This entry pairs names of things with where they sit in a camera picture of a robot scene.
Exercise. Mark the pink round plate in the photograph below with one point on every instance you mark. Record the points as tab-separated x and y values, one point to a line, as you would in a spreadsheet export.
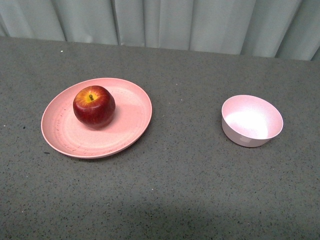
66	134

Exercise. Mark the light pink bowl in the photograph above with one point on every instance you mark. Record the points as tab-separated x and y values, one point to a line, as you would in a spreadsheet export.
250	121

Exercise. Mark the red apple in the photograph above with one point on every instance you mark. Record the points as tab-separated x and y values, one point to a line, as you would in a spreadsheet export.
94	106

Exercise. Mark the white pleated curtain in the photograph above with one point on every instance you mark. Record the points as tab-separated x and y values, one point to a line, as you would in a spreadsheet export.
288	29

